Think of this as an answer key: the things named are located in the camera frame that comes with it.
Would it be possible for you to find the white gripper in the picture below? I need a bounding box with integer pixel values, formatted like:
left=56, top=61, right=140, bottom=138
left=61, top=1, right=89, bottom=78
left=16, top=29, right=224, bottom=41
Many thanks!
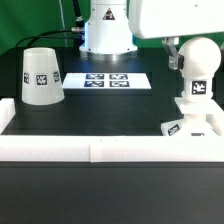
left=129, top=0, right=224, bottom=70

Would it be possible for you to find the white lamp bulb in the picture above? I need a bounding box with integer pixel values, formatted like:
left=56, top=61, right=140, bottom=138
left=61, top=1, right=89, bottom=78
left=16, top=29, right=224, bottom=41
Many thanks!
left=179, top=37, right=221, bottom=102

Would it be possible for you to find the white lamp base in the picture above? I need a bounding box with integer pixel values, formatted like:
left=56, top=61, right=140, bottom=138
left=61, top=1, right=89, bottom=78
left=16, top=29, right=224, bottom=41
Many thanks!
left=161, top=97, right=224, bottom=137

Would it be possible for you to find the white lamp shade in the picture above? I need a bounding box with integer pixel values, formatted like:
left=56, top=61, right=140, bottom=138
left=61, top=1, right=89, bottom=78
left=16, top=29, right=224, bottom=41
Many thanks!
left=22, top=47, right=64, bottom=105

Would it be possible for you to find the white marker plate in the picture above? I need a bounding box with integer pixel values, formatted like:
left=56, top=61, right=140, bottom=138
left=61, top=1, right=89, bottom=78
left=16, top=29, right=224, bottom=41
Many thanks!
left=63, top=73, right=151, bottom=90

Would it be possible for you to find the white foam fence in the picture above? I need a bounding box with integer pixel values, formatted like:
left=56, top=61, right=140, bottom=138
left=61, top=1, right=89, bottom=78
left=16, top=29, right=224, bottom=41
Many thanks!
left=0, top=98, right=224, bottom=163

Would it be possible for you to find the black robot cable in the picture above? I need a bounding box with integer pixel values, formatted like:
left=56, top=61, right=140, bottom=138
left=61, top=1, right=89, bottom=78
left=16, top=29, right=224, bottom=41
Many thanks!
left=15, top=0, right=86, bottom=48

